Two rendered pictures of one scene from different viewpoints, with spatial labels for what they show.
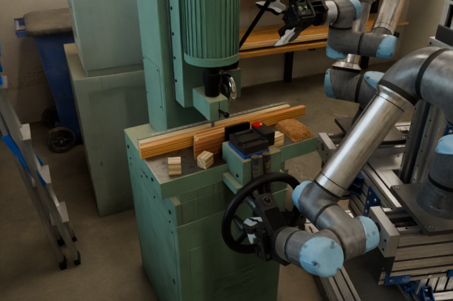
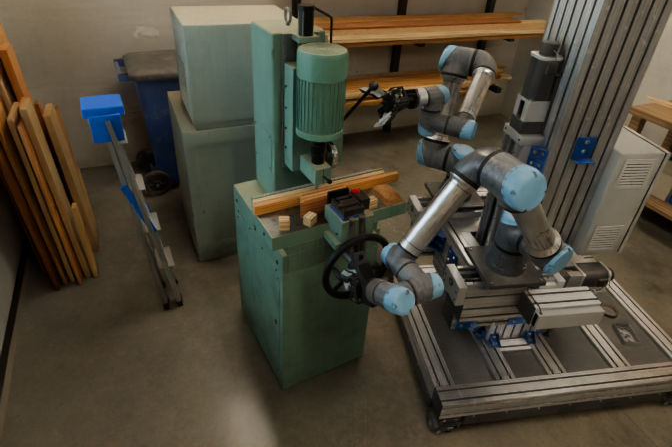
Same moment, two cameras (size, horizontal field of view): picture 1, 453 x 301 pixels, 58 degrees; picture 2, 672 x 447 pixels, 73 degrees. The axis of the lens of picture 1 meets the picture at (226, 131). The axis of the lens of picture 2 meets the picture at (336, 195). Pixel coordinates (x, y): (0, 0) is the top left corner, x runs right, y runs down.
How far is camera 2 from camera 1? 0.41 m
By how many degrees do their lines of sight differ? 4
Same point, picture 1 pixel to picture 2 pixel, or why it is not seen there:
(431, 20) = not seen: hidden behind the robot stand
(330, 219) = (408, 273)
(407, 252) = (473, 302)
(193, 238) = (295, 284)
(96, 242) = (196, 285)
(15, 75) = not seen: hidden behind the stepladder
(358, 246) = (427, 294)
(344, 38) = (433, 119)
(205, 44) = (315, 122)
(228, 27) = (335, 109)
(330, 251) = (405, 297)
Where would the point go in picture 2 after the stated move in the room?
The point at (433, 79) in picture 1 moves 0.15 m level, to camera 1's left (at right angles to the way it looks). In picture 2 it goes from (488, 174) to (434, 171)
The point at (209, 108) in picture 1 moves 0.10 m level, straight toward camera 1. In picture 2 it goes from (315, 175) to (316, 189)
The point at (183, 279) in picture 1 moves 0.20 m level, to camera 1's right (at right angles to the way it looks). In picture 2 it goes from (284, 320) to (333, 321)
